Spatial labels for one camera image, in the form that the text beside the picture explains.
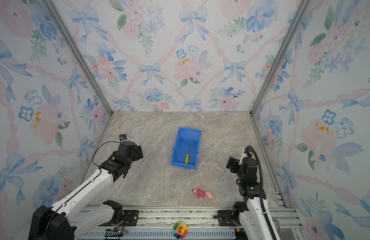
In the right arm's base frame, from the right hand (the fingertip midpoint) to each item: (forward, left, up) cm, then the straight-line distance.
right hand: (238, 158), depth 82 cm
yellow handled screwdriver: (+7, +28, -10) cm, 31 cm away
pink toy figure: (-17, +21, -9) cm, 28 cm away
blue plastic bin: (+20, +29, -11) cm, 37 cm away
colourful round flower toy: (-32, +31, -10) cm, 46 cm away
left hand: (+4, +59, +3) cm, 59 cm away
